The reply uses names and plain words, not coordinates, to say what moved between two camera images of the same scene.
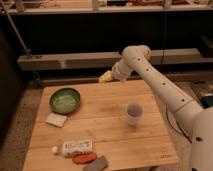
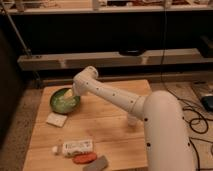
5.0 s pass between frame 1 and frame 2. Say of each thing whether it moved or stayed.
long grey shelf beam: stayed
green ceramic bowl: stayed
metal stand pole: stayed
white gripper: moved
